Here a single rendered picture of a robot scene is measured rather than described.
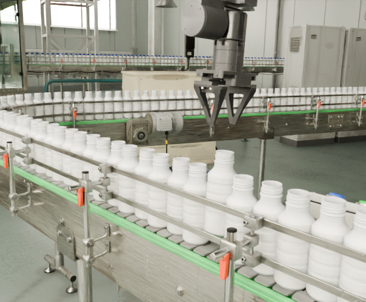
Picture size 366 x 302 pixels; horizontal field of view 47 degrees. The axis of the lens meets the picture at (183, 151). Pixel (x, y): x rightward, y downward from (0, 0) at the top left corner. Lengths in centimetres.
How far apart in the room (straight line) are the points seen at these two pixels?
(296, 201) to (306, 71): 625
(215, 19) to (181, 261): 48
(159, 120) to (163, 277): 165
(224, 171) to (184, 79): 446
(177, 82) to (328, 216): 460
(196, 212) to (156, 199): 12
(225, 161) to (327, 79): 647
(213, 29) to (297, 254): 40
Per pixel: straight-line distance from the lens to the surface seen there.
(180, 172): 90
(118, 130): 261
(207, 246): 89
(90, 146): 117
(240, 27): 79
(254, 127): 305
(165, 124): 253
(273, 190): 75
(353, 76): 763
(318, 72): 710
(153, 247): 95
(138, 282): 104
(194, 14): 74
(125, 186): 103
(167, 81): 515
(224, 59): 78
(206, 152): 554
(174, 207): 91
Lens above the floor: 138
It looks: 13 degrees down
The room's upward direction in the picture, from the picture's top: 1 degrees clockwise
